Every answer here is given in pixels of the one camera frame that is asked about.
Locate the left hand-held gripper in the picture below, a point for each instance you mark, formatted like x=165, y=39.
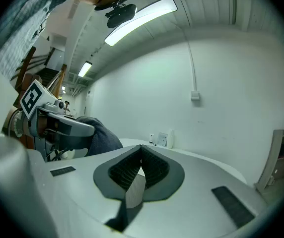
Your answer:
x=32, y=98

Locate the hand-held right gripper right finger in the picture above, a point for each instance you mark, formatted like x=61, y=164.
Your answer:
x=162, y=172

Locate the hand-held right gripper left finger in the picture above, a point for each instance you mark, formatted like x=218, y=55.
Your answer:
x=117, y=175

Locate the dark blue cloth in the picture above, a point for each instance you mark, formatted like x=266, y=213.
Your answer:
x=104, y=137

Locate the person's left hand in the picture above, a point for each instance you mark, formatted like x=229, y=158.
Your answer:
x=44, y=125

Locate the brown wooden staircase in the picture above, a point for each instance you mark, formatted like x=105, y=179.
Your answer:
x=45, y=74

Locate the white printed packet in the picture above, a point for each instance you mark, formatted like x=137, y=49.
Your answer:
x=162, y=139

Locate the white ribbed vase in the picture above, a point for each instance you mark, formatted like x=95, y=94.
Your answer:
x=170, y=139

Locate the white cosmetic tube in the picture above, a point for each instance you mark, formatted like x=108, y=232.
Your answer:
x=152, y=137

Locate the small ceiling light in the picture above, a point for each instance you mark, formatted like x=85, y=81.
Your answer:
x=85, y=69

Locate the person's checked shirt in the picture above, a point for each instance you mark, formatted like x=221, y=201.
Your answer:
x=15, y=33

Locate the grey wooden shelf unit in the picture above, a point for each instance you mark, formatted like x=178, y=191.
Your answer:
x=277, y=142

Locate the long ceiling light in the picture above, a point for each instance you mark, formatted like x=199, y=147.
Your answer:
x=137, y=21

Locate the white wall box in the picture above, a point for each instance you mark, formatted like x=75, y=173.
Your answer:
x=195, y=95

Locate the white wall conduit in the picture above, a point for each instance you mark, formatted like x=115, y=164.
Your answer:
x=193, y=71

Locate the black head-mounted camera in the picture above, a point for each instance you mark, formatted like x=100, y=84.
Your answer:
x=120, y=15

